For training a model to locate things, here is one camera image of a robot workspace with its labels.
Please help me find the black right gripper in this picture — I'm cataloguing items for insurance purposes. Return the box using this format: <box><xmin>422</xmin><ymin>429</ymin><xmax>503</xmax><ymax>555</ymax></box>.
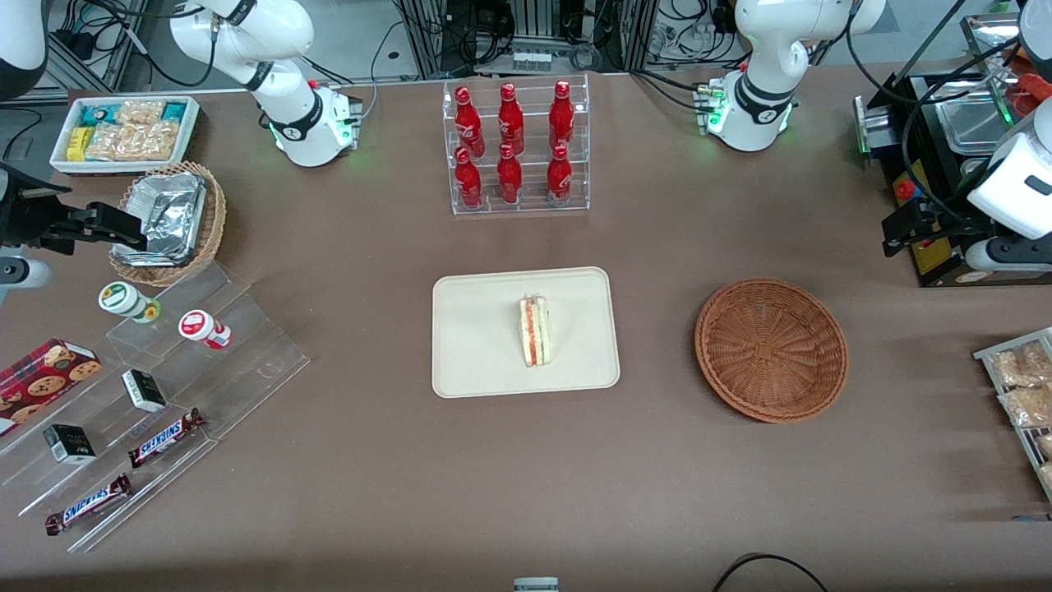
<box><xmin>0</xmin><ymin>163</ymin><xmax>150</xmax><ymax>254</ymax></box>

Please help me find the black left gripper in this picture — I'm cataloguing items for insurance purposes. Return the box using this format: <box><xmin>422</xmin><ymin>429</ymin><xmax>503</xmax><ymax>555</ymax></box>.
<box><xmin>881</xmin><ymin>193</ymin><xmax>995</xmax><ymax>258</ymax></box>

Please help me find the triangular sandwich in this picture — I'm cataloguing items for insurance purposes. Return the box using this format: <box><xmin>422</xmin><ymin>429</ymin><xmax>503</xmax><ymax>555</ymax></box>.
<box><xmin>518</xmin><ymin>294</ymin><xmax>554</xmax><ymax>368</ymax></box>

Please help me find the aluminium foil tray stack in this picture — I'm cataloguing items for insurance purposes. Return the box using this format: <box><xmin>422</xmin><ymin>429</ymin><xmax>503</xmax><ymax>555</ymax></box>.
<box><xmin>113</xmin><ymin>171</ymin><xmax>208</xmax><ymax>268</ymax></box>

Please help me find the tan wicker basket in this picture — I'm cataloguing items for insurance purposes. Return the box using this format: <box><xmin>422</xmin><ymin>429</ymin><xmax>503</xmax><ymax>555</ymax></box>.
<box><xmin>108</xmin><ymin>161</ymin><xmax>228</xmax><ymax>288</ymax></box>

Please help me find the brown round wicker basket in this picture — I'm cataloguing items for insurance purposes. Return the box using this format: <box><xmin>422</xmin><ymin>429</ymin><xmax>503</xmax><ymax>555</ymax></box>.
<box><xmin>694</xmin><ymin>277</ymin><xmax>850</xmax><ymax>424</ymax></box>

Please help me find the stainless steel tray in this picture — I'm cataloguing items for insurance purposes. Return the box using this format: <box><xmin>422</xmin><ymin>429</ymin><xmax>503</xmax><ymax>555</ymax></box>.
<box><xmin>960</xmin><ymin>12</ymin><xmax>1033</xmax><ymax>83</ymax></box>

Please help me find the beige plastic tray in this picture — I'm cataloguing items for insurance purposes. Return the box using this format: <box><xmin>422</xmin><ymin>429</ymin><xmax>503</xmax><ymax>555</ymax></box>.
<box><xmin>431</xmin><ymin>266</ymin><xmax>621</xmax><ymax>400</ymax></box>

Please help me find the black countertop machine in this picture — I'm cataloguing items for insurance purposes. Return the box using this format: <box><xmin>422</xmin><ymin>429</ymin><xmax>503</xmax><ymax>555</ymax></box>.
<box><xmin>853</xmin><ymin>70</ymin><xmax>1052</xmax><ymax>289</ymax></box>

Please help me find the green sunflower yogurt cup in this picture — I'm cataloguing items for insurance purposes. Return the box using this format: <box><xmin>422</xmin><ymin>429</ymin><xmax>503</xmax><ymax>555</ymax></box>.
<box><xmin>98</xmin><ymin>281</ymin><xmax>162</xmax><ymax>325</ymax></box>

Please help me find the white rectangular snack bin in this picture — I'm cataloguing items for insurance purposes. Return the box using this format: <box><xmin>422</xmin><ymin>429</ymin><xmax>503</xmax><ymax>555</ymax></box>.
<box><xmin>49</xmin><ymin>95</ymin><xmax>201</xmax><ymax>177</ymax></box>

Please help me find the clear bag of crackers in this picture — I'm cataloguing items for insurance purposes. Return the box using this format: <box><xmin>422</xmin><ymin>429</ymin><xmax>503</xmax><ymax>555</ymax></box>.
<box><xmin>115</xmin><ymin>99</ymin><xmax>166</xmax><ymax>127</ymax></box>
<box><xmin>86</xmin><ymin>122</ymin><xmax>182</xmax><ymax>163</ymax></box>

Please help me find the stainless steel pan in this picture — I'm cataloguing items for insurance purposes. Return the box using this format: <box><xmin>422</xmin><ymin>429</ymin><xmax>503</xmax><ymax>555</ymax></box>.
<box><xmin>937</xmin><ymin>90</ymin><xmax>1017</xmax><ymax>154</ymax></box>

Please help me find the red white yogurt cup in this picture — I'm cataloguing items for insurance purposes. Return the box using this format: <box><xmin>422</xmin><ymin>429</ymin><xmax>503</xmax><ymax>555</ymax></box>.
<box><xmin>178</xmin><ymin>309</ymin><xmax>233</xmax><ymax>352</ymax></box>

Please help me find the red tartan cookie box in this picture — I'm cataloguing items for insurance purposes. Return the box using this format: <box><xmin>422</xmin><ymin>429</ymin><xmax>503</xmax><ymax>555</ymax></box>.
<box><xmin>0</xmin><ymin>338</ymin><xmax>103</xmax><ymax>437</ymax></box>

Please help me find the small black box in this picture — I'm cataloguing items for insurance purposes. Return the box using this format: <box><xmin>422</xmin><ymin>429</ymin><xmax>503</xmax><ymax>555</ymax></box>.
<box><xmin>121</xmin><ymin>369</ymin><xmax>168</xmax><ymax>414</ymax></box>
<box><xmin>43</xmin><ymin>423</ymin><xmax>97</xmax><ymax>466</ymax></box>

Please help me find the clear acrylic stepped stand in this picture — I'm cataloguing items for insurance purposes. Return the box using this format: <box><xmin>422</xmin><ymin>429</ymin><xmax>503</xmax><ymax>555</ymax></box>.
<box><xmin>0</xmin><ymin>259</ymin><xmax>311</xmax><ymax>553</ymax></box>

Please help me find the Snickers chocolate bar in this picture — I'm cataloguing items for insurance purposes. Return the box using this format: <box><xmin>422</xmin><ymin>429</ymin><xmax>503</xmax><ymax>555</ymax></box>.
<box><xmin>44</xmin><ymin>473</ymin><xmax>133</xmax><ymax>537</ymax></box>
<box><xmin>127</xmin><ymin>408</ymin><xmax>206</xmax><ymax>469</ymax></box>

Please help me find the red cola bottle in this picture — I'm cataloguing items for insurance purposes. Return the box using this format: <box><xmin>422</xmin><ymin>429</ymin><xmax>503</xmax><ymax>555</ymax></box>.
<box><xmin>549</xmin><ymin>80</ymin><xmax>575</xmax><ymax>153</ymax></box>
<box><xmin>454</xmin><ymin>147</ymin><xmax>483</xmax><ymax>209</ymax></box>
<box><xmin>497</xmin><ymin>82</ymin><xmax>525</xmax><ymax>155</ymax></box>
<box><xmin>454</xmin><ymin>86</ymin><xmax>486</xmax><ymax>157</ymax></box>
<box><xmin>547</xmin><ymin>144</ymin><xmax>574</xmax><ymax>206</ymax></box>
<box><xmin>496</xmin><ymin>143</ymin><xmax>524</xmax><ymax>205</ymax></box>

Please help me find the clear acrylic bottle rack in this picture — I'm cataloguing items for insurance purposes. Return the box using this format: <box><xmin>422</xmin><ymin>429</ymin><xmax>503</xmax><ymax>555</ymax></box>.
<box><xmin>442</xmin><ymin>74</ymin><xmax>591</xmax><ymax>216</ymax></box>

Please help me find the grey wire rack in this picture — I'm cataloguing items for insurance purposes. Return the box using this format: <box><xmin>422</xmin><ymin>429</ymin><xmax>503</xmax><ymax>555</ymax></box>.
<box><xmin>973</xmin><ymin>327</ymin><xmax>1052</xmax><ymax>504</ymax></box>

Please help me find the black cable loop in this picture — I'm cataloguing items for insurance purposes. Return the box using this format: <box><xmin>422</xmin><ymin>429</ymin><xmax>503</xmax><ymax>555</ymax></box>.
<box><xmin>712</xmin><ymin>553</ymin><xmax>829</xmax><ymax>592</ymax></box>

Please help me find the aluminium equipment frame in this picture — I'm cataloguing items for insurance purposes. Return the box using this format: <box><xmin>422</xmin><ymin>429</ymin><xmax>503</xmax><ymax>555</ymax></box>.
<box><xmin>394</xmin><ymin>0</ymin><xmax>658</xmax><ymax>79</ymax></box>

